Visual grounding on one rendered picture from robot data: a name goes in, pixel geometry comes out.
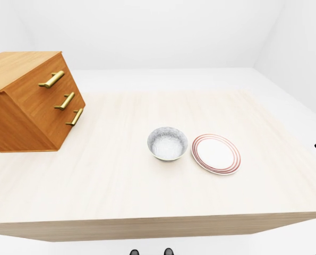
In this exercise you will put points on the grey patterned bowl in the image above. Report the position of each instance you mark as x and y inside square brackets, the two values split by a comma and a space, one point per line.
[167, 144]

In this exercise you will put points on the wooden cabinet with drawers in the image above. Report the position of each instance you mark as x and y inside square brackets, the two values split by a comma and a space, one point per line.
[11, 125]

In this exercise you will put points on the white plate with red rings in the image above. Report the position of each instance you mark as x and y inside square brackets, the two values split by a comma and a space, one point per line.
[215, 154]

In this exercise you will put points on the small wooden drawer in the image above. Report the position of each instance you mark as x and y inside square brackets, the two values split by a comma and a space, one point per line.
[60, 132]

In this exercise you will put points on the medium wooden drawer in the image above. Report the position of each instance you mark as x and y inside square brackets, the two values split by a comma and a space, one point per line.
[44, 114]

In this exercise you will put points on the large wooden drawer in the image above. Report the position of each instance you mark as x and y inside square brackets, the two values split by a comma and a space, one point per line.
[27, 90]

